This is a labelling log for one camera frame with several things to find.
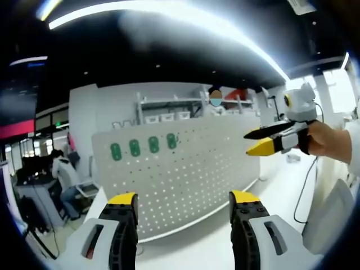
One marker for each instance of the grey desk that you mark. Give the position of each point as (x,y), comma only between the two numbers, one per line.
(39,197)

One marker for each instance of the green hook assembly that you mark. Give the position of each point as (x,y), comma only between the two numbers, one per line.
(171,140)
(115,151)
(153,144)
(134,147)

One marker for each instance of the black bag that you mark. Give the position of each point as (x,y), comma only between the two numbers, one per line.
(32,213)

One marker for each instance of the white tray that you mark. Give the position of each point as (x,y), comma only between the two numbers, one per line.
(88,189)

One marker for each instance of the white storage bin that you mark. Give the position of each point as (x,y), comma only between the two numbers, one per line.
(152,118)
(183,115)
(167,117)

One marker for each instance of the small white object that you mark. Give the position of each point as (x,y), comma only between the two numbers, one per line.
(294,159)

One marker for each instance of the large dark wall screen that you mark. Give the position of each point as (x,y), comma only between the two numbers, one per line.
(17,129)

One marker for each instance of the metal shelf rack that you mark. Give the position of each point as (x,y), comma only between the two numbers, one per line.
(239,104)
(168,101)

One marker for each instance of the curved ceiling light strip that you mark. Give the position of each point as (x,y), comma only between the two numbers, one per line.
(64,22)

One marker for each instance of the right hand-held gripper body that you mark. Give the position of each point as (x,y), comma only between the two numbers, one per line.
(302,108)

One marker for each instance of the black computer monitor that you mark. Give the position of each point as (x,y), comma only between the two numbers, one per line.
(36,167)

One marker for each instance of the operator in white shirt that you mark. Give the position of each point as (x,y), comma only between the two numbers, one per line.
(329,219)

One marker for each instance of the white perforated mounting plate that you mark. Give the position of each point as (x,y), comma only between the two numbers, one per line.
(197,174)

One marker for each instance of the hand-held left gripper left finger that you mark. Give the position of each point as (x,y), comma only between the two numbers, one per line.
(92,244)

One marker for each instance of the white paper sign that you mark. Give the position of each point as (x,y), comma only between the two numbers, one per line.
(302,6)

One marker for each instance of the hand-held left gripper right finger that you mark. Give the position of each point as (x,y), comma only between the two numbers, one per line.
(258,242)

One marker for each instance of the person's right hand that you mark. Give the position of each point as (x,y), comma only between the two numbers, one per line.
(326,140)

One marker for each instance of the pink object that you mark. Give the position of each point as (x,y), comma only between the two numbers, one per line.
(71,142)

